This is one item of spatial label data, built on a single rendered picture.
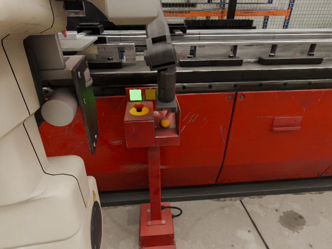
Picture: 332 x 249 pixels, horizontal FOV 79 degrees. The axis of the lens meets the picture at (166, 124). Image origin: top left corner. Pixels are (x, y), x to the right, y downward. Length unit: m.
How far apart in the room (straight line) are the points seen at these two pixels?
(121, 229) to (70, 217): 1.00
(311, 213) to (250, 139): 0.67
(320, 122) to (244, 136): 0.42
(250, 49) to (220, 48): 0.15
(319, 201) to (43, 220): 1.64
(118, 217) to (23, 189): 1.11
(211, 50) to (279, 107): 0.45
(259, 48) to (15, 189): 1.07
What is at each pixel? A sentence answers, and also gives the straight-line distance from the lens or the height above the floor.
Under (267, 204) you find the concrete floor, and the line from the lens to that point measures 1.57.
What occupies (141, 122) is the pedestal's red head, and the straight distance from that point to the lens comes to 0.72.
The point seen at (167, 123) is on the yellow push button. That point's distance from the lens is 0.80.
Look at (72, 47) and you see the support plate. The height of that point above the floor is 1.00.
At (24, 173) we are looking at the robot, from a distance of 0.32.
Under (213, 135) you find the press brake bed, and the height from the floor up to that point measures 0.52.
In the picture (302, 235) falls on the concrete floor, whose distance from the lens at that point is 1.52.
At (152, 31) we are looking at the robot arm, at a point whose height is 1.06.
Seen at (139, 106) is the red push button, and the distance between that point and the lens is 0.74.
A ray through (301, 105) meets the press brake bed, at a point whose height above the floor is 0.68.
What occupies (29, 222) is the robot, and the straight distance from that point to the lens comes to 0.37.
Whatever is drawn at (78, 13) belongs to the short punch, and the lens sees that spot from 1.06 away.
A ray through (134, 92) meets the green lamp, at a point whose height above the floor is 0.82.
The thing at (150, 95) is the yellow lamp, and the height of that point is 0.81.
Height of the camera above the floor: 1.13
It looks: 31 degrees down
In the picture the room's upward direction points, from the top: straight up
